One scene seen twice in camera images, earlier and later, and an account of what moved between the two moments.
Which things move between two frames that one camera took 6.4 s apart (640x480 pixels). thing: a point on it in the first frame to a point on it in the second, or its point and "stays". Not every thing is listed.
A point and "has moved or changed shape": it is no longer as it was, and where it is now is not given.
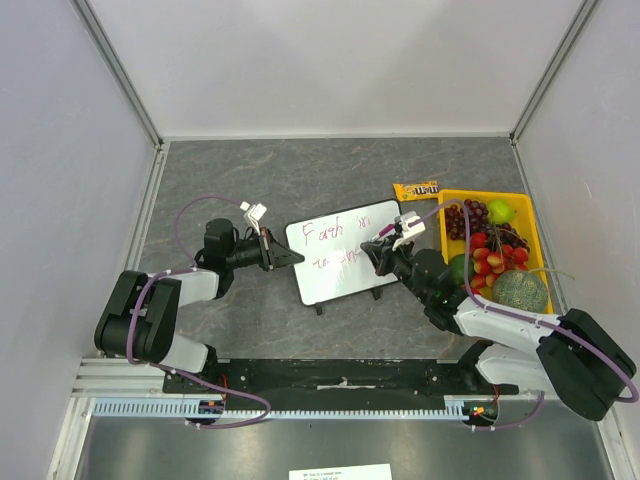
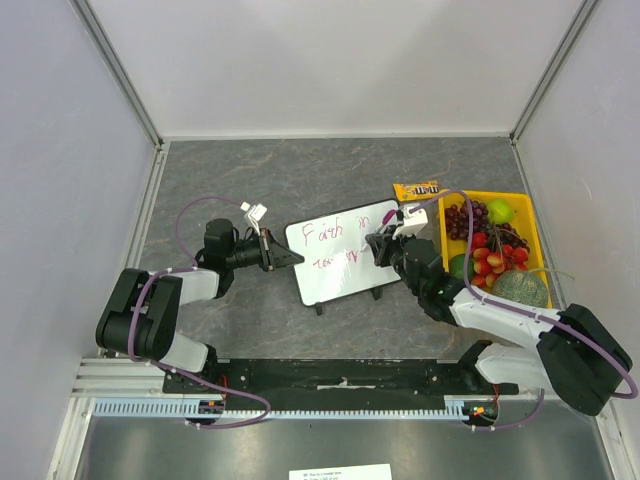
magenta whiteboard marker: [381, 233] has moved or changed shape
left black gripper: [273, 254] stays
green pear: [500, 211] stays
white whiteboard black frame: [334, 262] stays
